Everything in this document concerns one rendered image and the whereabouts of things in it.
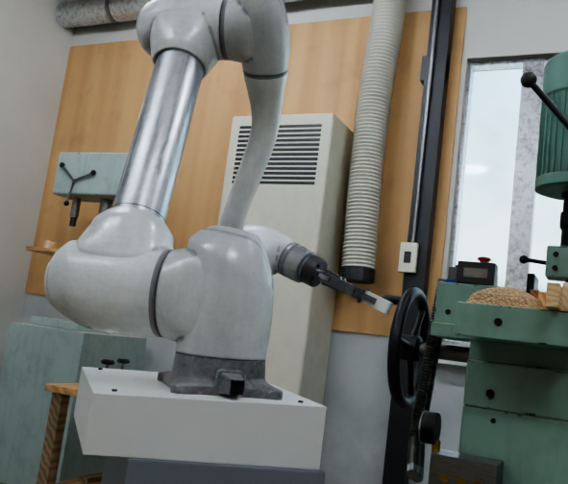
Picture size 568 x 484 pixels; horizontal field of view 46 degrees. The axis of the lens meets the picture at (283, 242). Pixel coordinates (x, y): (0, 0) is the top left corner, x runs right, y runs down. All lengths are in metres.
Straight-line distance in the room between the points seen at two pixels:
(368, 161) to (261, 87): 1.58
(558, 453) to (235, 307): 0.66
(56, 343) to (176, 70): 2.02
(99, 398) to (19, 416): 2.34
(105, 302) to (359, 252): 1.91
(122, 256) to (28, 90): 3.15
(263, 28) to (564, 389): 0.92
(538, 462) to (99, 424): 0.80
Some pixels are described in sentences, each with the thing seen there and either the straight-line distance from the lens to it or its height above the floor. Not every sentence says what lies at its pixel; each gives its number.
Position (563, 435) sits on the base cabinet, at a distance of 1.38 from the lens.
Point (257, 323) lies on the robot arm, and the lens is 1.10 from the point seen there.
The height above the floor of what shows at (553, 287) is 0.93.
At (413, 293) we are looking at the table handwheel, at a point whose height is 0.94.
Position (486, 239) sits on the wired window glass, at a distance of 3.06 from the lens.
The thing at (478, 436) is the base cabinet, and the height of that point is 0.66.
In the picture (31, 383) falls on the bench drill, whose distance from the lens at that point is 3.29.
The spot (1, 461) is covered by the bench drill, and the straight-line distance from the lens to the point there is 3.41.
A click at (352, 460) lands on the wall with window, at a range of 3.10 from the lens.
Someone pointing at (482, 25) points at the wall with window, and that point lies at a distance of 3.32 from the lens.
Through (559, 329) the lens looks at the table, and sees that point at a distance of 1.24.
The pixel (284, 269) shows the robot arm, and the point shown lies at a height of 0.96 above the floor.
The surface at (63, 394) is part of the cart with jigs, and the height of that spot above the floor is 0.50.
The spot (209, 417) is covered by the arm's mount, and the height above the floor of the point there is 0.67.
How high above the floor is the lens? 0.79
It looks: 8 degrees up
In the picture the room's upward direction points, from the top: 7 degrees clockwise
